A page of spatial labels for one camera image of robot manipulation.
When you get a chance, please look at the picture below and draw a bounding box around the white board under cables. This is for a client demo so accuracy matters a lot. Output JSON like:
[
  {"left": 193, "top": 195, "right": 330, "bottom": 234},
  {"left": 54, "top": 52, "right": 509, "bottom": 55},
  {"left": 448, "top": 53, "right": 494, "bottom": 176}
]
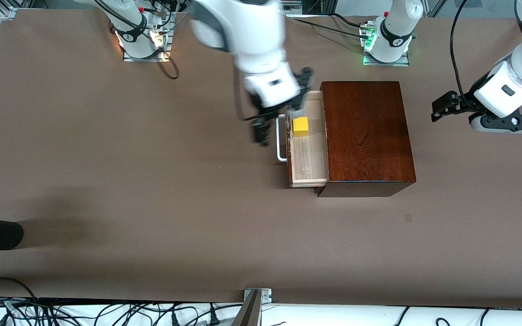
[{"left": 0, "top": 299, "right": 522, "bottom": 326}]

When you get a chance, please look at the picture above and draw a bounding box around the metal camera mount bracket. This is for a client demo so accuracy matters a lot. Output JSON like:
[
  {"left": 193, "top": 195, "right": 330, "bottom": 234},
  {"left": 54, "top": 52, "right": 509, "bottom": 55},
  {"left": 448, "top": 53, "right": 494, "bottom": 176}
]
[{"left": 232, "top": 288, "right": 273, "bottom": 326}]

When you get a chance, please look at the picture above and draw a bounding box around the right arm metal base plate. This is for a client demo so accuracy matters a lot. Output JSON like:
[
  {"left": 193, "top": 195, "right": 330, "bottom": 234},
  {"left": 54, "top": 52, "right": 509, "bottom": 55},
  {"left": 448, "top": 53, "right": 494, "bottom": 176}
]
[{"left": 122, "top": 13, "right": 172, "bottom": 63}]

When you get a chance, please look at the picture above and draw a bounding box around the black cable to left base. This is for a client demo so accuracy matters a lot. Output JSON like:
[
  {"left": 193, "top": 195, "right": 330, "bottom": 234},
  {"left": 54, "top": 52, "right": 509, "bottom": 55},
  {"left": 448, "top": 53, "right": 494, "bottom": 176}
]
[{"left": 287, "top": 13, "right": 371, "bottom": 40}]

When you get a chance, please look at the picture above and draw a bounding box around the dark brown wooden cabinet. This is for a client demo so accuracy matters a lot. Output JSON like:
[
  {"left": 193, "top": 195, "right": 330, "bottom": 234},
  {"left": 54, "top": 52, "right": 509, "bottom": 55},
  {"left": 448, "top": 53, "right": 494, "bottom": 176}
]
[{"left": 314, "top": 81, "right": 417, "bottom": 198}]

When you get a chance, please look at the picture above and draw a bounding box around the black cable tangle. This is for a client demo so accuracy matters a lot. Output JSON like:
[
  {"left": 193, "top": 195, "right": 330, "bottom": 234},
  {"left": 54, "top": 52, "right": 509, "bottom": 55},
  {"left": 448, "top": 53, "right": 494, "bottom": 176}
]
[{"left": 0, "top": 277, "right": 243, "bottom": 326}]

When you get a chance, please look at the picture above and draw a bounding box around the yellow cube block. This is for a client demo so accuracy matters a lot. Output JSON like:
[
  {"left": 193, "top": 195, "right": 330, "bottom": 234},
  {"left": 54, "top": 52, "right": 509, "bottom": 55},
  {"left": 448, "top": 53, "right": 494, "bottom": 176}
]
[{"left": 292, "top": 116, "right": 310, "bottom": 137}]

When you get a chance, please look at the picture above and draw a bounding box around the wooden drawer with white handle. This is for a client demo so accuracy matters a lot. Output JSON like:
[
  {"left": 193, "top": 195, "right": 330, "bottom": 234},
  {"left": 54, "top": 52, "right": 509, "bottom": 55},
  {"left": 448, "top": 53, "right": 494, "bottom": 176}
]
[{"left": 276, "top": 90, "right": 331, "bottom": 189}]

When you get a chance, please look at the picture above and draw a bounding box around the brown paper table cover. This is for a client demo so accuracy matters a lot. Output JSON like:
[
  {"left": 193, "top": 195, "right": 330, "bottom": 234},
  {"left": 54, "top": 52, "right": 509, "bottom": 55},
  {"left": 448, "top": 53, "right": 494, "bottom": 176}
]
[{"left": 0, "top": 8, "right": 522, "bottom": 309}]

